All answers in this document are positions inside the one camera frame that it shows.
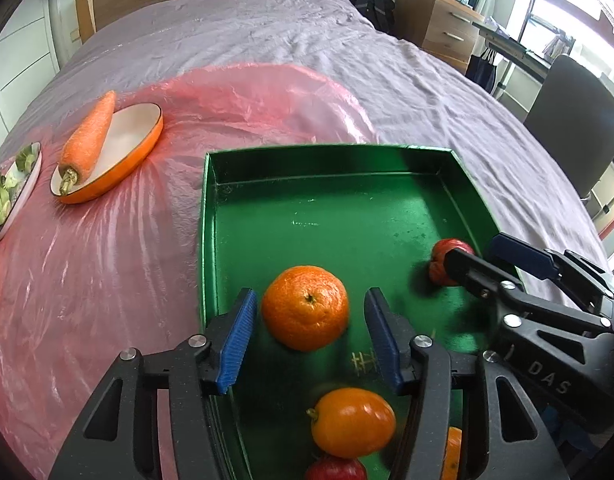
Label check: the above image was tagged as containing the black backpack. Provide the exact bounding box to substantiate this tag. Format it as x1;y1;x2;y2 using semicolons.
341;0;397;33

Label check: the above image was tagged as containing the green tray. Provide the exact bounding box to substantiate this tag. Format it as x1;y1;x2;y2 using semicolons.
199;144;525;480

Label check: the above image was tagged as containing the pink plastic sheet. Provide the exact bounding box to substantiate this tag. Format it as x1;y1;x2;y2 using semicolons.
0;62;380;480

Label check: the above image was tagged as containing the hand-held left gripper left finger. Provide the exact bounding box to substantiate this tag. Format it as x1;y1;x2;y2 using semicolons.
47;287;259;480

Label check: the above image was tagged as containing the orange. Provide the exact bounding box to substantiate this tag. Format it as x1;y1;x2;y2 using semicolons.
261;265;350;352
307;387;397;459
439;426;463;480

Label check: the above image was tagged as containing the desk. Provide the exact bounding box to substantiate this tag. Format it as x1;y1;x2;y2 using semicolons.
472;17;553;81

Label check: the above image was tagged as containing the dark bag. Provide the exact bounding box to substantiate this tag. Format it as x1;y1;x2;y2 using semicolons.
464;50;499;93

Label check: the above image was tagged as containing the white plate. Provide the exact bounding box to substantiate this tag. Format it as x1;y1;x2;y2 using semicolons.
0;142;42;245

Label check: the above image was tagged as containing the small bok choy piece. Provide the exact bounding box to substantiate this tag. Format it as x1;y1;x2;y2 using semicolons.
15;146;38;173

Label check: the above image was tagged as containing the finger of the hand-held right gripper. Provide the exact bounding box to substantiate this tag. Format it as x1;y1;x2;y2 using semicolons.
488;232;614;311
443;247;614;341

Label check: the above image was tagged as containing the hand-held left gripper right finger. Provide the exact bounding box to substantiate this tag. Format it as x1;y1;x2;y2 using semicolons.
363;287;570;480

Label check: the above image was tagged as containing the white wardrobe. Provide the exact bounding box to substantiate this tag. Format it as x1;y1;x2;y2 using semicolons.
0;2;60;136

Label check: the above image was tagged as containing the carrot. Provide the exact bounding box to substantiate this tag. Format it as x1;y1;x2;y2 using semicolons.
58;90;116;196

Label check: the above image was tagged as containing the orange oval dish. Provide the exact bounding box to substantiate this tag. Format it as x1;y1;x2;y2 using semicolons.
50;103;165;205

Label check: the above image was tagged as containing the wooden dresser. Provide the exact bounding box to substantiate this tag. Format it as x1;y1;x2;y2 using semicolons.
393;0;488;76

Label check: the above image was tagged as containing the grey chair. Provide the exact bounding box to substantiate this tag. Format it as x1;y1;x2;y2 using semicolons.
523;54;614;221

